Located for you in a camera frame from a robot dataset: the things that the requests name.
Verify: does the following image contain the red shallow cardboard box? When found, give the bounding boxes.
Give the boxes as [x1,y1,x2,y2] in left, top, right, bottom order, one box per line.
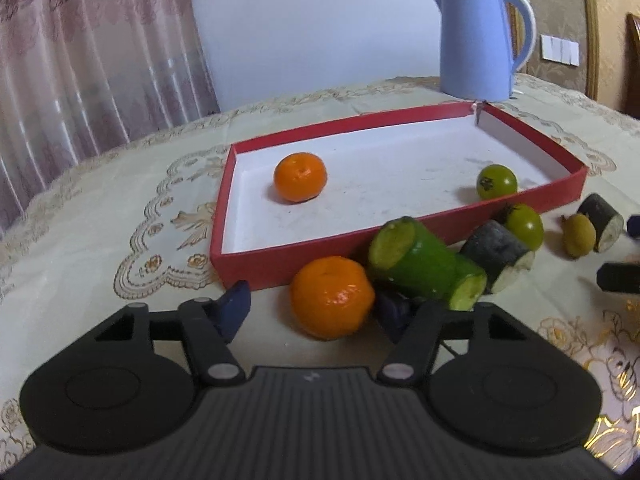
[210,101,589,292]

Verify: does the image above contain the white wall switch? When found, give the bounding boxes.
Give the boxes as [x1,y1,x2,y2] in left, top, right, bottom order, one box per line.
[541,34,581,67]

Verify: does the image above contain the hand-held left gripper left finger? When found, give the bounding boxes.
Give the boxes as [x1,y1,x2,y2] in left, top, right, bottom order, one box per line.
[95,280,252,386]

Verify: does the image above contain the orange mandarin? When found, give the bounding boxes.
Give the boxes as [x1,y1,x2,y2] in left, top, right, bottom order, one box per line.
[273,152,329,205]
[290,256,376,341]

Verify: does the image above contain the small yellow-green kiwi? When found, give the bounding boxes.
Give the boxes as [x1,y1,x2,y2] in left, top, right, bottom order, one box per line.
[560,212,597,259]

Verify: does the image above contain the gold framed padded panel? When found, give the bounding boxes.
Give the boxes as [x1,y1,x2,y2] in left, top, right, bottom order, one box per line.
[501,0,640,111]

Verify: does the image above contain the wooden chair back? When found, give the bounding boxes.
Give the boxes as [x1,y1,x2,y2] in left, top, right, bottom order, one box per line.
[626,12,640,115]

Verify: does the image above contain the pink patterned curtain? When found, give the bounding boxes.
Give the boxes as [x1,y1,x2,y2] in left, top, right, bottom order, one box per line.
[0,0,221,233]

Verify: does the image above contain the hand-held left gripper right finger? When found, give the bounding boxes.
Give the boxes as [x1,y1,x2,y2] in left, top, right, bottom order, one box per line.
[375,290,541,385]

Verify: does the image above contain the green cucumber piece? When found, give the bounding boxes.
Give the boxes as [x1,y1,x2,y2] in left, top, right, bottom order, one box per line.
[368,216,488,312]

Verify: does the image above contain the blue electric kettle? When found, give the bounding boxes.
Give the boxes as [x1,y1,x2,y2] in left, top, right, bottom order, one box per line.
[431,0,537,102]

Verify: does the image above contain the green tomato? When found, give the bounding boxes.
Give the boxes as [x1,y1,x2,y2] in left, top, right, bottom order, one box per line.
[502,203,544,252]
[476,163,518,201]

